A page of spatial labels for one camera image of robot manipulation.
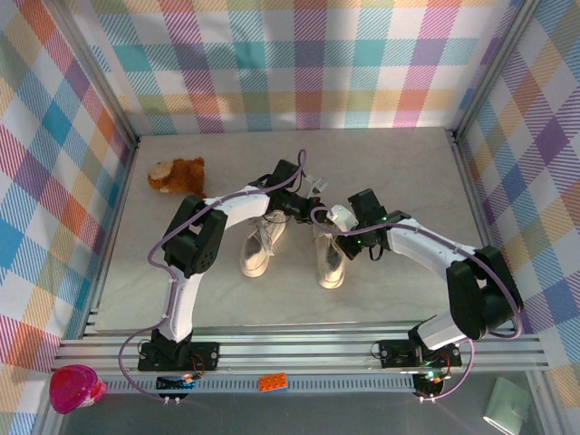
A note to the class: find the aluminium frame post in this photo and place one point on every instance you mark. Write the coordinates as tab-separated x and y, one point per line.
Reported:
97	68
494	68

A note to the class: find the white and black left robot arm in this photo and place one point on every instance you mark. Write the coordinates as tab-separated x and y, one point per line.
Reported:
240	204

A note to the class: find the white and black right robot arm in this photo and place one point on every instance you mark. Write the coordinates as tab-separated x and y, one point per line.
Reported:
430	247

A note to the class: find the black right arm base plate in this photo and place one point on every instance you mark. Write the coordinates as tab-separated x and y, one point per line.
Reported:
394	353

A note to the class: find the orange toy brick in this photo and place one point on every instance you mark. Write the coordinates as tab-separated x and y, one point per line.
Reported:
273	382

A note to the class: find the aluminium table side rail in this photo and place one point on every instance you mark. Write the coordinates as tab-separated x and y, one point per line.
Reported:
123	181
469	181

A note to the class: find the pale green box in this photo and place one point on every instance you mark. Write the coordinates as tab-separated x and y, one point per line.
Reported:
507	405

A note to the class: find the white canvas sneaker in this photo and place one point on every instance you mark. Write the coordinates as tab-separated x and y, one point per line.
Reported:
254	263
328	276

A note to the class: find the white sneaker with laces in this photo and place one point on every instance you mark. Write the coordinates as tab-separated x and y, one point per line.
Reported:
270	238

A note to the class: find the aluminium front rail beam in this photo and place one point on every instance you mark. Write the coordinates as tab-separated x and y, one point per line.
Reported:
294	349

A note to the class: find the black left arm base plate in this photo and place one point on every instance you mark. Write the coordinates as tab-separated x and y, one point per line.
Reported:
206	355

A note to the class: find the brown plush monkey toy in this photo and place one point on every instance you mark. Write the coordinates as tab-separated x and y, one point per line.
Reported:
181	174

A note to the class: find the pink plastic bowl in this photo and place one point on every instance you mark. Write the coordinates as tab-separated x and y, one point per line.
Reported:
74	389

